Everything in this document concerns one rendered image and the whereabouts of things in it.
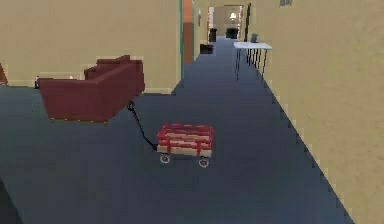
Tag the black cabinet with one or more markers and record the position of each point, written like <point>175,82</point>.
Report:
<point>232,33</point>

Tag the grey chair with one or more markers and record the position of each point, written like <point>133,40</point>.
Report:
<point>254,37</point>

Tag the grey wall picture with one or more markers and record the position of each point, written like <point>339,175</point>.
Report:
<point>285,2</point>

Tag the black box on floor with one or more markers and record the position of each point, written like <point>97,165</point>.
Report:
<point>206,48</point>

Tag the dark room door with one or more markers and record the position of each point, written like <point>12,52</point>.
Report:
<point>247,22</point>

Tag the white table with black legs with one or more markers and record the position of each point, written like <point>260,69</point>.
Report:
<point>252,46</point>

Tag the brown furniture piece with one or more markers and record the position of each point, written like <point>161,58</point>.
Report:
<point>2,76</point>

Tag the dark red sofa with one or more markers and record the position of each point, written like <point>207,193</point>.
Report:
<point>96,93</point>

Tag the white lamp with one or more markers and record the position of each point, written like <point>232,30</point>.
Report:
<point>233,16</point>

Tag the black bin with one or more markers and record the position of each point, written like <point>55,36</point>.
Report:
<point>212,34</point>

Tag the red wooden wagon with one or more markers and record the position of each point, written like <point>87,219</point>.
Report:
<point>185,141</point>

